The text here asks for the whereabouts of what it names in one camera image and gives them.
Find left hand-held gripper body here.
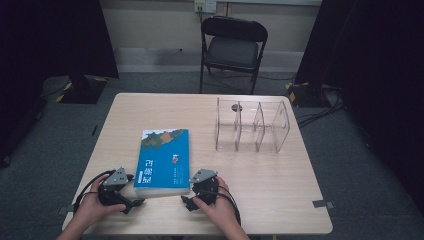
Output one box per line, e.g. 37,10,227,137
97,167,130,207

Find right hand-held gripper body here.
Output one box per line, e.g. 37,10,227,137
189,168,220,205

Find blue book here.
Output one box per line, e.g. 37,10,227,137
133,128,191,200

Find clear acrylic book rack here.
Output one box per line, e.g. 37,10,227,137
214,96,291,154

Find person's right hand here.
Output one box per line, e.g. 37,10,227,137
193,176,242,232

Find person's left hand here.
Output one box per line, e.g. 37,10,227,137
71,174,128,231

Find grey tape strip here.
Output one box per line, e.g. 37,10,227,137
312,199,335,210
57,203,76,216

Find black stand base yellow tape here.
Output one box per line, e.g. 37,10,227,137
41,74,110,105
284,81,335,109

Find black folding chair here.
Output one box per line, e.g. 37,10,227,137
199,15,269,96

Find black curtain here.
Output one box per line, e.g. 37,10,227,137
0,0,120,168
294,0,424,216

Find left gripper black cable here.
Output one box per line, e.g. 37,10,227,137
72,169,116,214

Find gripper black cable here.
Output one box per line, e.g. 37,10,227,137
72,169,116,214
216,184,242,226

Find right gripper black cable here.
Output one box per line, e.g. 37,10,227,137
216,184,242,226

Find thin black floor cable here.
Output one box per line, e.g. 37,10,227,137
203,71,298,95

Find black floor cables bundle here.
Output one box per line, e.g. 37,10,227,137
295,87,346,130

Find white wall socket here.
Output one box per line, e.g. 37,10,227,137
194,0,218,14

